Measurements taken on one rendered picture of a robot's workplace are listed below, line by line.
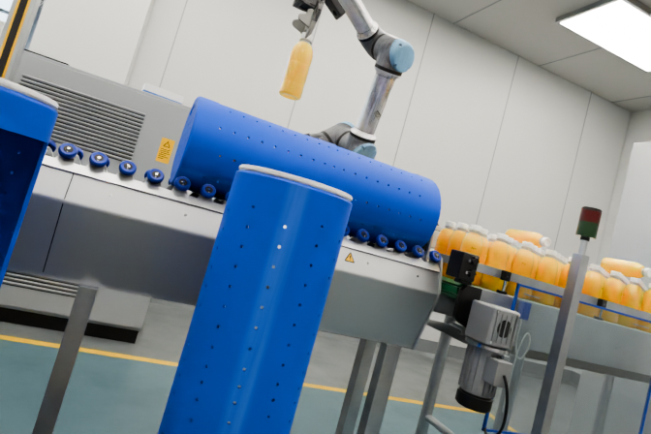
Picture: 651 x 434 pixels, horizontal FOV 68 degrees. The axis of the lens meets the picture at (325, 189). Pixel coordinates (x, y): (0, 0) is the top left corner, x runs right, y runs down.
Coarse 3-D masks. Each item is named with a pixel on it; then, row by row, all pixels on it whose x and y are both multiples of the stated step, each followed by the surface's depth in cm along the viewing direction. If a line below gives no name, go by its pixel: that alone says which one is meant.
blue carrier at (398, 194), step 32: (192, 128) 135; (224, 128) 139; (256, 128) 144; (192, 160) 136; (224, 160) 138; (256, 160) 141; (288, 160) 145; (320, 160) 150; (352, 160) 157; (224, 192) 145; (352, 192) 154; (384, 192) 158; (416, 192) 164; (352, 224) 159; (384, 224) 161; (416, 224) 164
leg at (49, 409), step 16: (80, 288) 129; (96, 288) 131; (80, 304) 129; (80, 320) 129; (64, 336) 128; (80, 336) 129; (64, 352) 128; (64, 368) 128; (48, 384) 127; (64, 384) 128; (48, 400) 127; (48, 416) 127; (32, 432) 126; (48, 432) 127
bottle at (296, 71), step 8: (304, 40) 153; (296, 48) 151; (304, 48) 151; (312, 48) 154; (296, 56) 150; (304, 56) 151; (312, 56) 154; (288, 64) 152; (296, 64) 150; (304, 64) 151; (288, 72) 151; (296, 72) 150; (304, 72) 151; (288, 80) 150; (296, 80) 150; (304, 80) 152; (280, 88) 151; (288, 88) 149; (296, 88) 150; (288, 96) 154; (296, 96) 151
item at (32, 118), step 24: (0, 96) 77; (24, 96) 80; (0, 120) 77; (24, 120) 81; (48, 120) 87; (0, 144) 98; (24, 144) 97; (0, 168) 97; (24, 168) 96; (0, 192) 97; (24, 192) 93; (0, 216) 96; (0, 240) 95; (0, 264) 92
